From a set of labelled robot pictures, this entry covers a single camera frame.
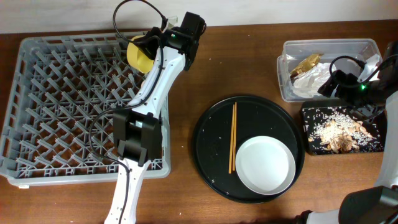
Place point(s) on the food scraps and rice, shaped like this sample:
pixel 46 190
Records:
pixel 342 133

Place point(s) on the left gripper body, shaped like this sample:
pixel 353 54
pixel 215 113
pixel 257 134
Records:
pixel 152 46

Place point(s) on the clear plastic storage bin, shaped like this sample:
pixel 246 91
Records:
pixel 295 51

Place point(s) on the grey plastic dishwasher rack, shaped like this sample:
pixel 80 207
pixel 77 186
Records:
pixel 55 128

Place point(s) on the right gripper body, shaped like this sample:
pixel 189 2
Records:
pixel 350 89

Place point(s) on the black rectangular tray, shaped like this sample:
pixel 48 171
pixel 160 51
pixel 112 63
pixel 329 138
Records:
pixel 308 146

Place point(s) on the yellow bowl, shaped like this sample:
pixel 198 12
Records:
pixel 138 59

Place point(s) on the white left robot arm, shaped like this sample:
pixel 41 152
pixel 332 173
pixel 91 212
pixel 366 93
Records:
pixel 162 53

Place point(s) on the round black serving tray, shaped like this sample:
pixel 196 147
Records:
pixel 256 116

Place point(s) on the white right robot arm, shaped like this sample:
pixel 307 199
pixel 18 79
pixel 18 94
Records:
pixel 377 204

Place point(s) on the gold foil wrapper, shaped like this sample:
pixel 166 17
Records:
pixel 306 65

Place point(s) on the white round plate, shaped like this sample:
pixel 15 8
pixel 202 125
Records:
pixel 265 165

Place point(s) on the white napkin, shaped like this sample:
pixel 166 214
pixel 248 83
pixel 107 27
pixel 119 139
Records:
pixel 306 85

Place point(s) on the wooden chopstick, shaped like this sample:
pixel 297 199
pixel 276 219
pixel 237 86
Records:
pixel 234 137
pixel 231 142

